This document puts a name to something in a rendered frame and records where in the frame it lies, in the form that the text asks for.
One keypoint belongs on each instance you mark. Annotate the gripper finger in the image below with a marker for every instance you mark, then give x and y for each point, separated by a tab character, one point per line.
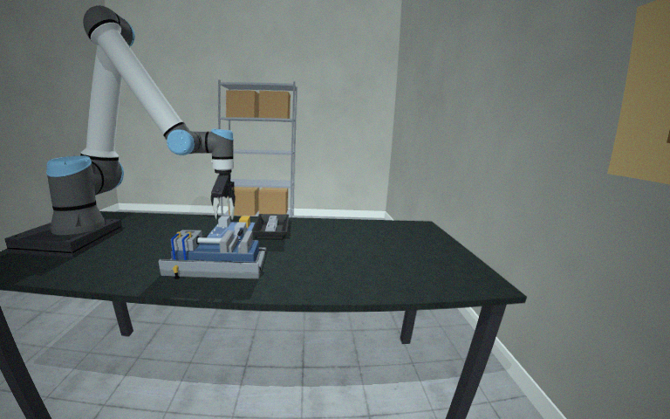
215	203
231	203

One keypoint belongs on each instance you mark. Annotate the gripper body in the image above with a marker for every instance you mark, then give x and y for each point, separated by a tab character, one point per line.
229	185

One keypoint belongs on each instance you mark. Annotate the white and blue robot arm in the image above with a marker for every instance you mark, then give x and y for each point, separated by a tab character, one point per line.
74	182

